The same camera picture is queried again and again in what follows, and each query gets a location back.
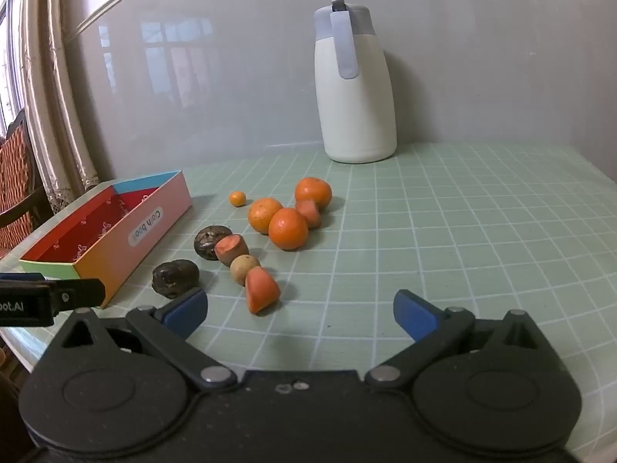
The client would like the wooden chair red cushion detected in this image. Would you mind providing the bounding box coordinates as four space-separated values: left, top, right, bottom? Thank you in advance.
0 108 51 252

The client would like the dark wrinkled passion fruit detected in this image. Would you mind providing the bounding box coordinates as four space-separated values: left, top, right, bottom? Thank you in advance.
194 225 233 262
152 259 200 299

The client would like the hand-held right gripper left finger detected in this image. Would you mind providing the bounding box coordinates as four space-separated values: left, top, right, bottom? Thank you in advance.
46 288 238 392

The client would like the small tan round potato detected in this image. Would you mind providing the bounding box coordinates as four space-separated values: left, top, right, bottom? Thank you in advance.
229 253 261 286

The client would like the carrot piece brown skin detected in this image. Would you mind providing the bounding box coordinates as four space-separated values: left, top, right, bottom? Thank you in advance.
214 234 250 267

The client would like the colourful cardboard box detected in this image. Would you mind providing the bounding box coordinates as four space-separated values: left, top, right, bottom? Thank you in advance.
18 170 192 308

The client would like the beige curtain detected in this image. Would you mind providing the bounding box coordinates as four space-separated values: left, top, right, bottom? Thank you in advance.
19 0 104 213

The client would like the green checked tablecloth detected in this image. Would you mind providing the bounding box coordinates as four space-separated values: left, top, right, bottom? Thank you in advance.
0 142 617 463

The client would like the orange carrot piece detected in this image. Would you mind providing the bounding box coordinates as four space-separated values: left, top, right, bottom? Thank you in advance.
295 199 323 229

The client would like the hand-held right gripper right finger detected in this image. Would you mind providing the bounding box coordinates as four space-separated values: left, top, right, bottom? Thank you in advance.
365 289 562 392

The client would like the white thermos jug grey lid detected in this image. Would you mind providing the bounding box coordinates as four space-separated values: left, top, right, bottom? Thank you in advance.
313 0 398 164

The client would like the orange mandarin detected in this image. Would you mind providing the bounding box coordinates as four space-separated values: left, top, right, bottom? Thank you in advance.
248 197 284 235
294 177 333 209
268 207 309 251

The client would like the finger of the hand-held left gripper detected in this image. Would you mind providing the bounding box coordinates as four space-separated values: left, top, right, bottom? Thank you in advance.
53 278 106 316

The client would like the conical carrot piece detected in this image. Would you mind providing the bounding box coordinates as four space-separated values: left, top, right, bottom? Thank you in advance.
245 267 281 316

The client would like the window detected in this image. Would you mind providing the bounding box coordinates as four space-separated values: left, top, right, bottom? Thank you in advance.
0 0 25 131

